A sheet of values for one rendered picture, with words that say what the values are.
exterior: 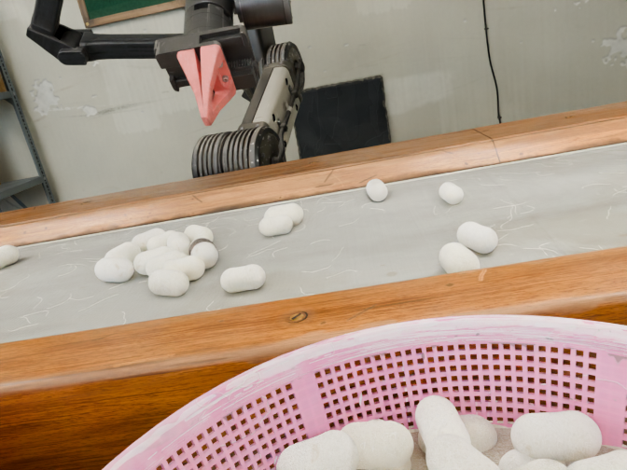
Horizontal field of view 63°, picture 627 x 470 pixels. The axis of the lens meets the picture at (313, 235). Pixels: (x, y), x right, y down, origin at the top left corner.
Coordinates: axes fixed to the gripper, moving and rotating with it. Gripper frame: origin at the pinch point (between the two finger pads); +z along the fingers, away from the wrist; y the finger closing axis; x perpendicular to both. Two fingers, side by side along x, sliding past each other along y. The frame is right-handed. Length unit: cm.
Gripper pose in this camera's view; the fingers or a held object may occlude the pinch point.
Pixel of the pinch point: (206, 116)
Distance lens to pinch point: 56.1
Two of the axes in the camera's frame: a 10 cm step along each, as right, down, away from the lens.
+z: 0.8, 8.6, -5.0
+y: 9.9, -1.5, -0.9
